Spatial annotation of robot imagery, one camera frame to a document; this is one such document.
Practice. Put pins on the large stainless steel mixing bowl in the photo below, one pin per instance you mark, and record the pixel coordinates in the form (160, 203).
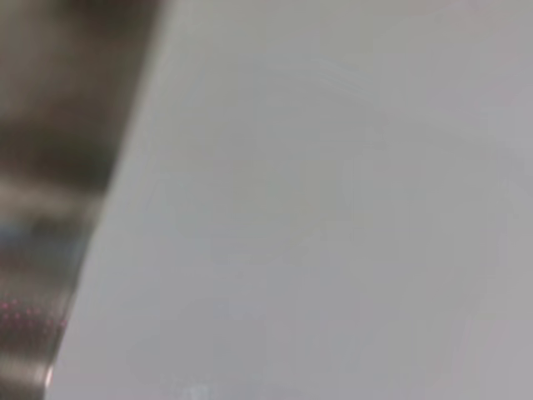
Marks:
(50, 146)

